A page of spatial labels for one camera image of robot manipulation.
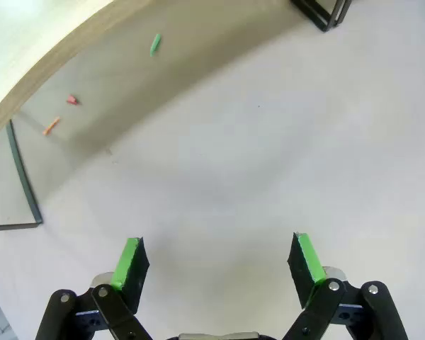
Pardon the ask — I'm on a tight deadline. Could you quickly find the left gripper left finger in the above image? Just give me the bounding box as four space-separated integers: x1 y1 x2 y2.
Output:
35 236 153 340

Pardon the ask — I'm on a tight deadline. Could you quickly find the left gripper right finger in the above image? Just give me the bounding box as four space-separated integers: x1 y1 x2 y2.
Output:
281 232 410 340

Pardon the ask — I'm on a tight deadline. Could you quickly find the green paper scrap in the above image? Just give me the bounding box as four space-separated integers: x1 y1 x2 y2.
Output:
149 33 163 57

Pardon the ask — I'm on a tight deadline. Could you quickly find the two-tier wooden shelf black frame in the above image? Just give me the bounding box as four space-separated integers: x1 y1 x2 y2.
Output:
331 0 353 29
0 0 334 233

